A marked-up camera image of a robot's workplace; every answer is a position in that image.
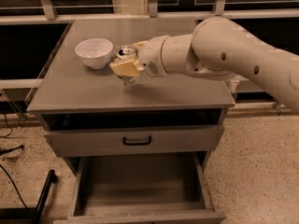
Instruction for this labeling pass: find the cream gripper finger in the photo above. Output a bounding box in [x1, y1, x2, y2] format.
[109, 58, 144, 77]
[131, 40, 148, 52]

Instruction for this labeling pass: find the grey drawer cabinet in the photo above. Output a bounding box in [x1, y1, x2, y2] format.
[26, 17, 236, 176]

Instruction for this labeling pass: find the grey metal window railing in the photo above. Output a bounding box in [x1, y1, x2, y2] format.
[0, 0, 299, 117]

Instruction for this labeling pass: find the black drawer handle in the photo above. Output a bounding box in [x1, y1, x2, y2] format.
[122, 136, 152, 147]

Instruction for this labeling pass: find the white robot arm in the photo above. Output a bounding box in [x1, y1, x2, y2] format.
[110, 17, 299, 113]

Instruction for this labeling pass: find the grey open middle drawer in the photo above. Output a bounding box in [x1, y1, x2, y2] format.
[53, 153, 225, 224]

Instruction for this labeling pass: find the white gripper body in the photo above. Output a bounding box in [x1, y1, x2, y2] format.
[138, 35, 169, 77]

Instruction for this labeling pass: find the silver 7up soda can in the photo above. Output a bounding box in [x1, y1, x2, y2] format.
[113, 45, 137, 87]

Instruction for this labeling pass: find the black metal stand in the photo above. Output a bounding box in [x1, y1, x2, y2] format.
[0, 167, 58, 224]

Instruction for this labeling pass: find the grey upper drawer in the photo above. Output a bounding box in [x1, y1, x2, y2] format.
[45, 125, 224, 157]

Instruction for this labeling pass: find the white ceramic bowl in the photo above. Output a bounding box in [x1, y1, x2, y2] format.
[75, 38, 113, 69]

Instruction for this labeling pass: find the black cable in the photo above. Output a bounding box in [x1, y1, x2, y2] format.
[0, 109, 29, 209]

